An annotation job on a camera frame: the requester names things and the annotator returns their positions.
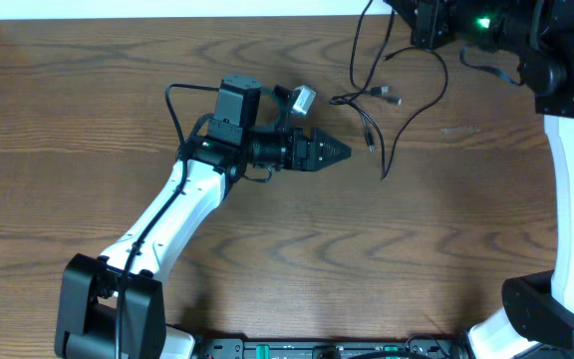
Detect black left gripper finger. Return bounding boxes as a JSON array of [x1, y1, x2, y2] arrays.
[[311, 128, 351, 153], [316, 151, 351, 171]]

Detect thin black micro-USB cable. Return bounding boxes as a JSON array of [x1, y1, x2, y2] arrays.
[[379, 46, 449, 181]]

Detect thick black USB cable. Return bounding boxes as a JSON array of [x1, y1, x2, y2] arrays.
[[328, 0, 403, 153]]

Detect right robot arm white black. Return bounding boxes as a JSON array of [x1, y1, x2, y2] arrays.
[[391, 0, 574, 358]]

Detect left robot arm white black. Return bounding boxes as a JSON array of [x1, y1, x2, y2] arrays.
[[54, 75, 351, 358]]

